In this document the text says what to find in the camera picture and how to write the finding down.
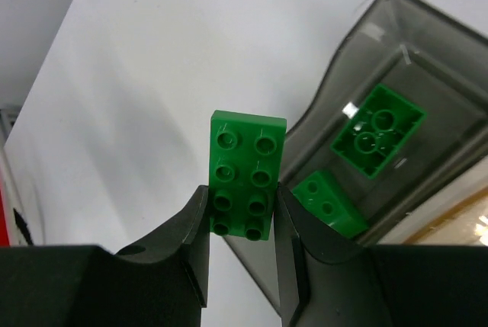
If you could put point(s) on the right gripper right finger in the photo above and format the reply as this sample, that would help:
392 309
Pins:
324 279

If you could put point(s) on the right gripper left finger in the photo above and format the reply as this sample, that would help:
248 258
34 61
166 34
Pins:
169 286

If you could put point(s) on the orange transparent container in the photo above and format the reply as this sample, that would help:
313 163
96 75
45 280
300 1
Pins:
464 224

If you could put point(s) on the grey transparent container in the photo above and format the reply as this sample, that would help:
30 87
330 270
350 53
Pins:
431 59

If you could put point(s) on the dark green lego brick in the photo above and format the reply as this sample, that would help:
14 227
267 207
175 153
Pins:
378 130
322 196
244 166

